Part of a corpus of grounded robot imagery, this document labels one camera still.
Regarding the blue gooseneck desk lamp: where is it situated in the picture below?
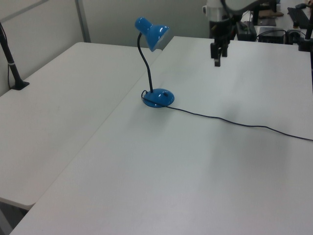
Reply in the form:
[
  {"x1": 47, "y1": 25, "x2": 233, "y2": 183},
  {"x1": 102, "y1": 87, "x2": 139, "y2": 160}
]
[{"x1": 134, "y1": 16, "x2": 176, "y2": 108}]

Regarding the black lamp power cable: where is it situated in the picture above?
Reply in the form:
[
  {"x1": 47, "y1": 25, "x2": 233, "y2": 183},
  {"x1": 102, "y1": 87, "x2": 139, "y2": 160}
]
[{"x1": 141, "y1": 89, "x2": 313, "y2": 142}]

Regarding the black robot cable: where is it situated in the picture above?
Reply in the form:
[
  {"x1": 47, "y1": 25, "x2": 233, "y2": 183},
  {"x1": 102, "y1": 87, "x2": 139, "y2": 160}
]
[{"x1": 220, "y1": 0, "x2": 269, "y2": 17}]

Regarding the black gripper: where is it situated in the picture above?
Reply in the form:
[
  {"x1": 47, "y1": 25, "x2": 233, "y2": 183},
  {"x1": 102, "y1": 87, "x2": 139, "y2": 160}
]
[{"x1": 209, "y1": 19, "x2": 232, "y2": 68}]

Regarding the brown flat object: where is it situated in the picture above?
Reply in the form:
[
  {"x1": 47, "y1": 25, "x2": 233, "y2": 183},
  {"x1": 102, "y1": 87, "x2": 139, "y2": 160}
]
[{"x1": 259, "y1": 10, "x2": 285, "y2": 19}]

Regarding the black keyboard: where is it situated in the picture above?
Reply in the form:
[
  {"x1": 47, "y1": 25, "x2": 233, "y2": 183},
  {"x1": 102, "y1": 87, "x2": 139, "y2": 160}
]
[{"x1": 287, "y1": 6, "x2": 311, "y2": 28}]

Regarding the black clamp stand pole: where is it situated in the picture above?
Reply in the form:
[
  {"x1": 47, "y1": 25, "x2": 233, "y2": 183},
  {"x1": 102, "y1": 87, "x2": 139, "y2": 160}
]
[{"x1": 297, "y1": 14, "x2": 313, "y2": 52}]

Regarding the black box with green light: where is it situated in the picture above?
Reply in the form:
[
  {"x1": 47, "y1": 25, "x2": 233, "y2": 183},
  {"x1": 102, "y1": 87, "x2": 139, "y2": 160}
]
[{"x1": 234, "y1": 21, "x2": 258, "y2": 41}]

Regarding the black electronic device box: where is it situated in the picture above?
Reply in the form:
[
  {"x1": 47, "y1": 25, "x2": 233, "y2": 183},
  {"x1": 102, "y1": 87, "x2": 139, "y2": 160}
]
[{"x1": 256, "y1": 26, "x2": 287, "y2": 45}]

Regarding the black upright post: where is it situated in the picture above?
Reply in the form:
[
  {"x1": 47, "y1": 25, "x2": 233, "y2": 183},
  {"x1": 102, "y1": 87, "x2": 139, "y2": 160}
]
[{"x1": 251, "y1": 4, "x2": 261, "y2": 25}]

